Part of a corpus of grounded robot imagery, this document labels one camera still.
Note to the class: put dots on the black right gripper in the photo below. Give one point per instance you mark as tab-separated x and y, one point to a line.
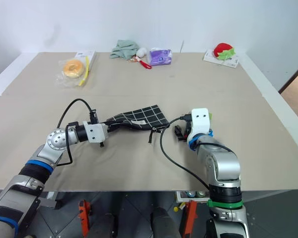
188	129

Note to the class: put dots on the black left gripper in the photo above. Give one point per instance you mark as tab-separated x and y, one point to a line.
107	128

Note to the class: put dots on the black white grid pouch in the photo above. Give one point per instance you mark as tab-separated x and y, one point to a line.
144	117

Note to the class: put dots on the green highlighter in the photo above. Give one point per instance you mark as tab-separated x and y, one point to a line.
210	116

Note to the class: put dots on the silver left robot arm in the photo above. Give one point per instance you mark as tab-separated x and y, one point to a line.
52	141

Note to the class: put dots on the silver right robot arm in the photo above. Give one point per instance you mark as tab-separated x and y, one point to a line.
223	166

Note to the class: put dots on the bagel in clear zip bag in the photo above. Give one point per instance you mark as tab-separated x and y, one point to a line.
73	69

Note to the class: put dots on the crumpled green cloth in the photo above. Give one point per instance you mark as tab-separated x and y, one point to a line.
123	49

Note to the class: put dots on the purple tissue pack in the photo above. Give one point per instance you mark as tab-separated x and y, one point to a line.
160	56

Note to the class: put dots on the orange clamp under table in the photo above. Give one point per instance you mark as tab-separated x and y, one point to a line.
84	218
190	218

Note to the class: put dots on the red strawberry plush toy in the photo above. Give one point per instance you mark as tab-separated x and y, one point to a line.
223	50

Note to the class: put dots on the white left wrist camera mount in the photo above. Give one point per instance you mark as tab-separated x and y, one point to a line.
97	132

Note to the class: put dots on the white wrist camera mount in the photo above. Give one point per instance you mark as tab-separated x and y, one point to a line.
200	122
97	132

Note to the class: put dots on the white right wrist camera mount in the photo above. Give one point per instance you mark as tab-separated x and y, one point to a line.
200	122

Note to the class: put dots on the grey metal bracket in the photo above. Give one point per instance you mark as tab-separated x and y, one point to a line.
48	200

